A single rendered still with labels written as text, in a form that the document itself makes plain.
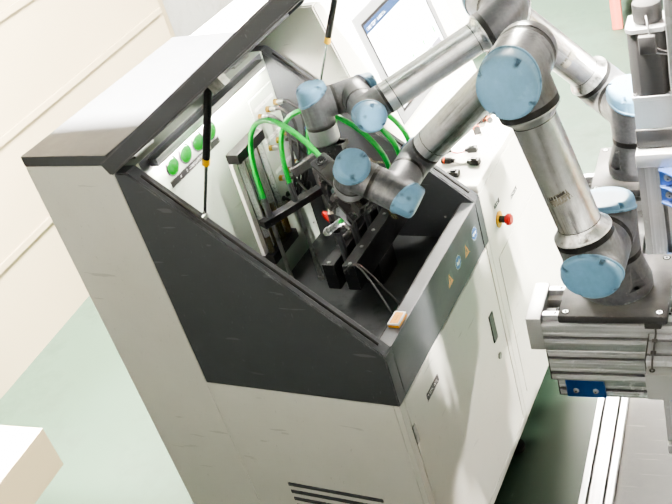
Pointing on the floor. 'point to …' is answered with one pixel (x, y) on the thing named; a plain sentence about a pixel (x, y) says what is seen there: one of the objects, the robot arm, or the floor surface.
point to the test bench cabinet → (334, 444)
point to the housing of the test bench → (141, 260)
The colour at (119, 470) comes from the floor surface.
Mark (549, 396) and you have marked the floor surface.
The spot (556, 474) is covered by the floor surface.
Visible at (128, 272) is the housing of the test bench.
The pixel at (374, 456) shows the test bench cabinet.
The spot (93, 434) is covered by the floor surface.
